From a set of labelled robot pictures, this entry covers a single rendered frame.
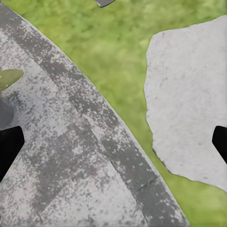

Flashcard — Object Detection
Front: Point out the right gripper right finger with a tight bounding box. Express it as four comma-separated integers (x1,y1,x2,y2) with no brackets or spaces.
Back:
212,125,227,164

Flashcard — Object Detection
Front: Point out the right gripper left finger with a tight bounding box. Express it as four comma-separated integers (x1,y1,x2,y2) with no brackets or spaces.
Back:
0,126,25,182

